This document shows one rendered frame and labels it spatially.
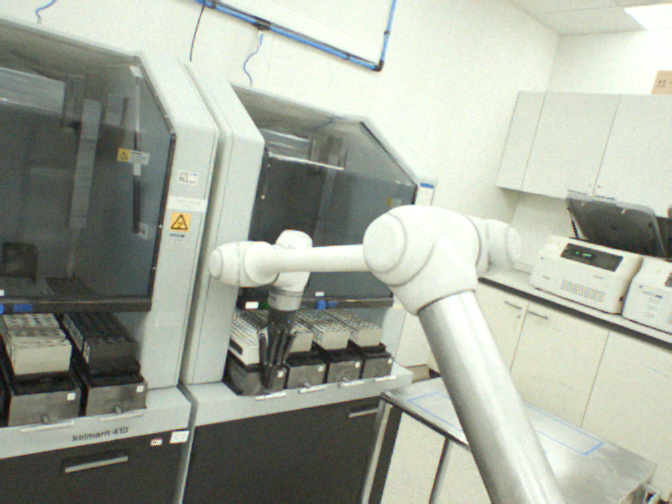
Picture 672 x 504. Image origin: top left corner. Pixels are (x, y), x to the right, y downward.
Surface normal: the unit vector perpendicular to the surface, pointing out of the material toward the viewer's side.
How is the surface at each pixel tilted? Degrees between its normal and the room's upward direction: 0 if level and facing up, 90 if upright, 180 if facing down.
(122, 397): 90
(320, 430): 90
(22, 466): 90
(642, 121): 90
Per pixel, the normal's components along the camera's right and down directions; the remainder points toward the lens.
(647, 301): -0.76, -0.05
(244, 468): 0.61, 0.26
